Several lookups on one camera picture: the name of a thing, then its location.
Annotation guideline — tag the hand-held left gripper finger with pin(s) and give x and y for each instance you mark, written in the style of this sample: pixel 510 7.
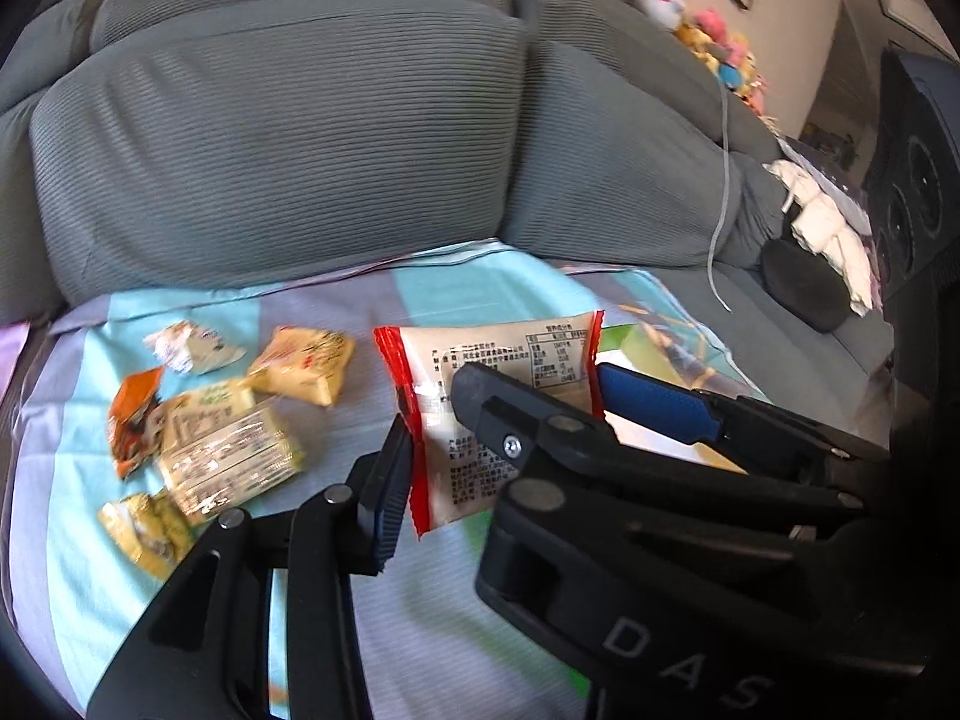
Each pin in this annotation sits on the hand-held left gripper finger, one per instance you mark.
pixel 386 499

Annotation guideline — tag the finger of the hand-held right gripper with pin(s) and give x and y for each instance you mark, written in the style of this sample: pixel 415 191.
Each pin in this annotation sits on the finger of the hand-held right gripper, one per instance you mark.
pixel 660 405
pixel 525 420

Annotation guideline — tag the red-edged white snack packet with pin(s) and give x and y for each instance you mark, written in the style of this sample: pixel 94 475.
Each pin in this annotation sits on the red-edged white snack packet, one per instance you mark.
pixel 480 349

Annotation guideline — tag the orange snack packet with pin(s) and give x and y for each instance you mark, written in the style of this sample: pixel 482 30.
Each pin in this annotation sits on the orange snack packet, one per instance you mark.
pixel 135 420

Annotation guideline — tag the cream snack packet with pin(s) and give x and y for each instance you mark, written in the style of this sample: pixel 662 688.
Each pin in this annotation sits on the cream snack packet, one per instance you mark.
pixel 225 450

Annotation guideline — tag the black round cushion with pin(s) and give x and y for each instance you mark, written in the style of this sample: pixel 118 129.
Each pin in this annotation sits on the black round cushion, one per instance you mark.
pixel 806 281

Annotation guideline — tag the yellow patterned snack packet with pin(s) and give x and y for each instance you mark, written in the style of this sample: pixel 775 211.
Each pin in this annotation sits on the yellow patterned snack packet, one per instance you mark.
pixel 146 532

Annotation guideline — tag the white crumpled snack packet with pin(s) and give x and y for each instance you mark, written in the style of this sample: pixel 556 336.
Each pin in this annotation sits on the white crumpled snack packet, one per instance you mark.
pixel 195 349

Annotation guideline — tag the white bundled cloth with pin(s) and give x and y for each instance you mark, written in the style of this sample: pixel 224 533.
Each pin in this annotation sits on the white bundled cloth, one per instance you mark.
pixel 829 229

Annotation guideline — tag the lilac fringed cloth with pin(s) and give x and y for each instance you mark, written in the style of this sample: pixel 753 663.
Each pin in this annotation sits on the lilac fringed cloth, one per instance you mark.
pixel 832 169

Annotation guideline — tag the striped printed cloth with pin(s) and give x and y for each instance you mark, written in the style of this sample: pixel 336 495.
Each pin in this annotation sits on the striped printed cloth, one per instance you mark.
pixel 60 577

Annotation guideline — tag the pile of colourful plush toys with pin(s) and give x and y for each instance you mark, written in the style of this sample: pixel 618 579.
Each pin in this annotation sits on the pile of colourful plush toys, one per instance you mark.
pixel 724 52

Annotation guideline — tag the grey sofa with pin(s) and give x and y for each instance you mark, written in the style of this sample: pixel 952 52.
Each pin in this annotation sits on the grey sofa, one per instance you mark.
pixel 285 150

